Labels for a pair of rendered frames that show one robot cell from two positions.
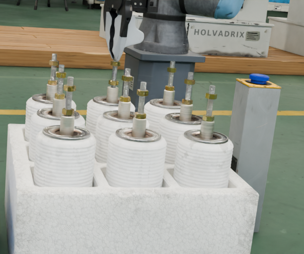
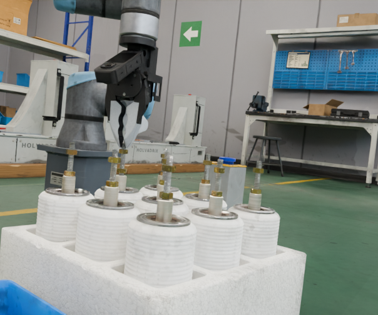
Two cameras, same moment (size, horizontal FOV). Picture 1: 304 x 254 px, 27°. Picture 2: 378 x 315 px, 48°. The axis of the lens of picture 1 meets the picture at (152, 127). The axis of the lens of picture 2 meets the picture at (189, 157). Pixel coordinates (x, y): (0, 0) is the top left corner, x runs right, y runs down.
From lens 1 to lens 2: 65 cm
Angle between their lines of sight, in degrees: 35
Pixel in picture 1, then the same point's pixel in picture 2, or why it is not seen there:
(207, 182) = (271, 250)
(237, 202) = (296, 264)
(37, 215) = not seen: outside the picture
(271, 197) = not seen: hidden behind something
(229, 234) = (291, 295)
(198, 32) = (24, 145)
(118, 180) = (213, 263)
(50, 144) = (168, 234)
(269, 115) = (240, 190)
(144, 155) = (237, 233)
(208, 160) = (272, 229)
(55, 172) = (173, 267)
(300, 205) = not seen: hidden behind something
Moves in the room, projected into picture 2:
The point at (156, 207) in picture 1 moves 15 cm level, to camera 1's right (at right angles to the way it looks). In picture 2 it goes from (255, 284) to (320, 275)
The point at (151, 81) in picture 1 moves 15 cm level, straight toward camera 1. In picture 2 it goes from (84, 175) to (105, 184)
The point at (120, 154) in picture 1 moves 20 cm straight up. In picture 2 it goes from (216, 235) to (230, 102)
